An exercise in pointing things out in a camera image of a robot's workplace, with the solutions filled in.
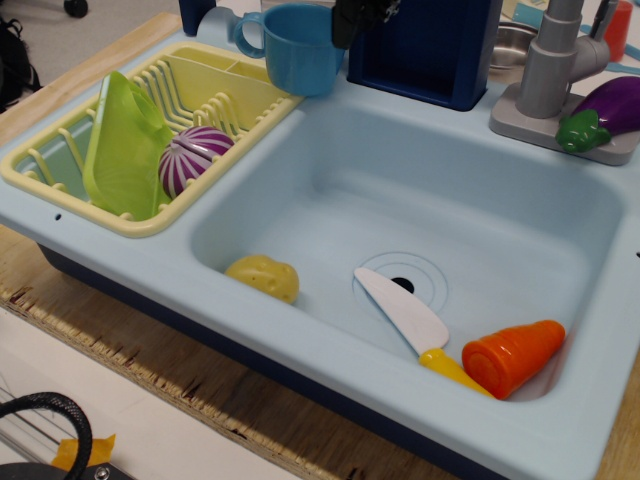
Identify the yellow dish drying rack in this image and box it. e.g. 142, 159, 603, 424
1, 42, 300, 238

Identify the black bag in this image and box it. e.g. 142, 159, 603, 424
1, 19, 42, 113

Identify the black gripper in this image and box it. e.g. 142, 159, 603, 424
332, 0, 401, 49

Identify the grey toy faucet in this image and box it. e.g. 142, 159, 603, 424
489, 1, 618, 151

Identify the yellow toy potato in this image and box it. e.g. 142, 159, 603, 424
225, 255, 300, 304

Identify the white toy knife yellow handle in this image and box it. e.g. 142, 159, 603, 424
354, 267, 493, 398

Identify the blue plastic cup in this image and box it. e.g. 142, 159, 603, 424
233, 3, 345, 97

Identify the orange toy carrot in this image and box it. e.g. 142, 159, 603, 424
462, 319, 566, 400

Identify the black braided cable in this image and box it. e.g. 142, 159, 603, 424
0, 392, 94, 480

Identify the purple striped toy onion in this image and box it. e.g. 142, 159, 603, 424
158, 126, 235, 199

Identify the purple toy eggplant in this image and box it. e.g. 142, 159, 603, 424
555, 76, 639, 153

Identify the yellow tape piece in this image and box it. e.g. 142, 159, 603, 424
51, 434, 116, 471

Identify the silver metal bowl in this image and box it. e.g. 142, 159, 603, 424
490, 22, 538, 71

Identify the green plastic plate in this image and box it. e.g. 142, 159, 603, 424
83, 71, 173, 221

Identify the black chair caster wheel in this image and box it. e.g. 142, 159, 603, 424
63, 0, 89, 19

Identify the light blue toy sink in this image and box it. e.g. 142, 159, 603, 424
0, 23, 640, 480

